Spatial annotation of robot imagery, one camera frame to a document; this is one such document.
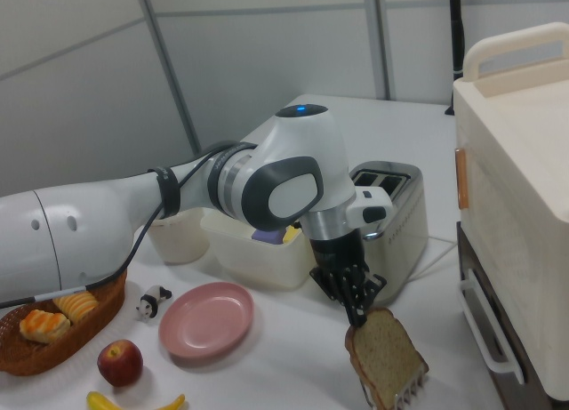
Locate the short striped bread roll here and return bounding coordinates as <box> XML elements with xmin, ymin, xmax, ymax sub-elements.
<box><xmin>19</xmin><ymin>310</ymin><xmax>72</xmax><ymax>344</ymax></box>

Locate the red apple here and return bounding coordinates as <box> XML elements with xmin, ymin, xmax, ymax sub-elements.
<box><xmin>97</xmin><ymin>339</ymin><xmax>144</xmax><ymax>388</ymax></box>

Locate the orange pull tab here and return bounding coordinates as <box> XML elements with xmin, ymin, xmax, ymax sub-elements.
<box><xmin>454</xmin><ymin>147</ymin><xmax>469</xmax><ymax>210</ymax></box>

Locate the chrome two-slot toaster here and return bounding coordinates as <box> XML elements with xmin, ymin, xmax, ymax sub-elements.
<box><xmin>349</xmin><ymin>160</ymin><xmax>429</xmax><ymax>307</ymax></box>

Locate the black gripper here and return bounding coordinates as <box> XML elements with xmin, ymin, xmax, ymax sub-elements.
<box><xmin>309</xmin><ymin>229</ymin><xmax>386</xmax><ymax>328</ymax></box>

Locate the white plastic container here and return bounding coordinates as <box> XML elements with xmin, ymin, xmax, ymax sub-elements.
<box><xmin>199</xmin><ymin>207</ymin><xmax>319</xmax><ymax>291</ymax></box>

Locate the purple cube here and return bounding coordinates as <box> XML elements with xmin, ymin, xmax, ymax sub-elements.
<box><xmin>251</xmin><ymin>227</ymin><xmax>285</xmax><ymax>246</ymax></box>

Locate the pink plate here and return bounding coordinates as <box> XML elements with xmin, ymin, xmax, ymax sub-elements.
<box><xmin>158</xmin><ymin>281</ymin><xmax>255</xmax><ymax>360</ymax></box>

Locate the brown wicker basket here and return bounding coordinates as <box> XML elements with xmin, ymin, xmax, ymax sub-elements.
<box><xmin>0</xmin><ymin>267</ymin><xmax>128</xmax><ymax>377</ymax></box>

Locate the yellow cube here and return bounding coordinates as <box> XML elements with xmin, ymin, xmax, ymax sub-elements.
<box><xmin>282</xmin><ymin>222</ymin><xmax>303</xmax><ymax>245</ymax></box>

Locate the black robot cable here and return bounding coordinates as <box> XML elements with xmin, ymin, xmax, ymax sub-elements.
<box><xmin>0</xmin><ymin>143</ymin><xmax>257</xmax><ymax>311</ymax></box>

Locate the yellow banana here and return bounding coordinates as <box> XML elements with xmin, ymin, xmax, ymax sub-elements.
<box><xmin>85</xmin><ymin>390</ymin><xmax>186</xmax><ymax>410</ymax></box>

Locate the black stand pole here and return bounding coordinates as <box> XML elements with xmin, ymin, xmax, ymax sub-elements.
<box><xmin>447</xmin><ymin>0</ymin><xmax>467</xmax><ymax>78</ymax></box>

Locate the white toaster power cord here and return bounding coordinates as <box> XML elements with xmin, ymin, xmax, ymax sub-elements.
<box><xmin>408</xmin><ymin>236</ymin><xmax>459</xmax><ymax>277</ymax></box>

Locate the white drawer handle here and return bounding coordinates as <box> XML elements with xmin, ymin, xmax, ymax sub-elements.
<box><xmin>459</xmin><ymin>267</ymin><xmax>526</xmax><ymax>386</ymax></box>

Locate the cream lidded trash can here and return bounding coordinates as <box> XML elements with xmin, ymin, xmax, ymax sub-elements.
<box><xmin>146</xmin><ymin>210</ymin><xmax>210</xmax><ymax>264</ymax></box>

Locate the long striped bread roll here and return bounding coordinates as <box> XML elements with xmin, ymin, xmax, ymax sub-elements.
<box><xmin>52</xmin><ymin>291</ymin><xmax>100</xmax><ymax>325</ymax></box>

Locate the brown-crust bread slice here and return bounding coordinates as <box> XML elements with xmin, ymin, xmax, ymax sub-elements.
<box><xmin>345</xmin><ymin>306</ymin><xmax>430</xmax><ymax>410</ymax></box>

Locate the panda figurine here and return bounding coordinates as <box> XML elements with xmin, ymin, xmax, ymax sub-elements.
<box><xmin>135</xmin><ymin>285</ymin><xmax>173</xmax><ymax>321</ymax></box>

